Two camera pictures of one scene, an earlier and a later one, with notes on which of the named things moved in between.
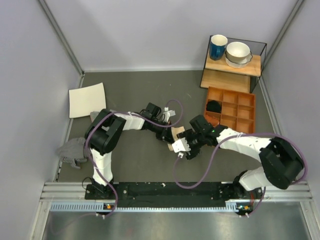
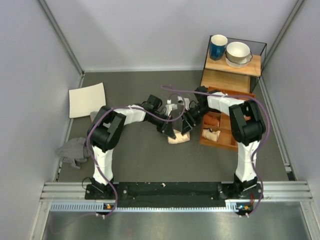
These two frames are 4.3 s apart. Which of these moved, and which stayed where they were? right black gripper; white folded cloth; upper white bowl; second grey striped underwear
Moved: right black gripper
Stayed: second grey striped underwear; white folded cloth; upper white bowl
